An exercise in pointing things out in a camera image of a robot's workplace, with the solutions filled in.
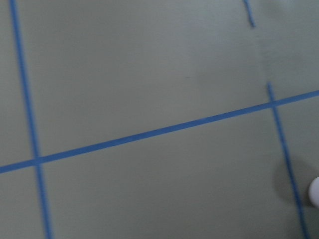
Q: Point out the pink plastic cup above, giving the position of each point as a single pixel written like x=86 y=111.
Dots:
x=313 y=192

